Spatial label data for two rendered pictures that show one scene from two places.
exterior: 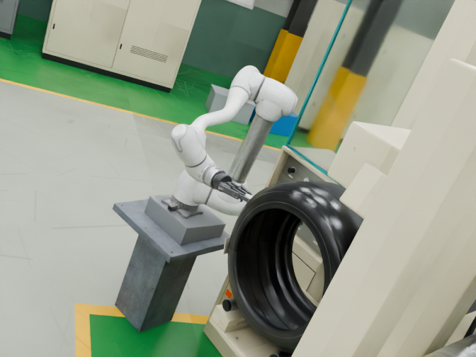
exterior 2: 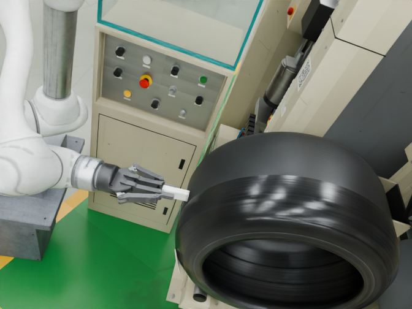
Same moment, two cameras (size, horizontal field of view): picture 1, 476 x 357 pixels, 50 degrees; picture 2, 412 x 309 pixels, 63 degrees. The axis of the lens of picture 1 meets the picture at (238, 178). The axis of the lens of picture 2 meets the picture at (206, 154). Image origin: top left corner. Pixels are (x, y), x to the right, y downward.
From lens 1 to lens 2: 1.47 m
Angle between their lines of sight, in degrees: 47
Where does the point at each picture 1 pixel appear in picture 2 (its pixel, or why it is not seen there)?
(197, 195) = not seen: hidden behind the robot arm
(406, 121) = (376, 11)
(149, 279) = (22, 229)
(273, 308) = (230, 253)
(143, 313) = (35, 250)
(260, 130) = (67, 29)
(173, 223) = not seen: hidden behind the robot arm
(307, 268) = (184, 144)
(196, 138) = (38, 161)
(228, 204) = (67, 125)
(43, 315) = not seen: outside the picture
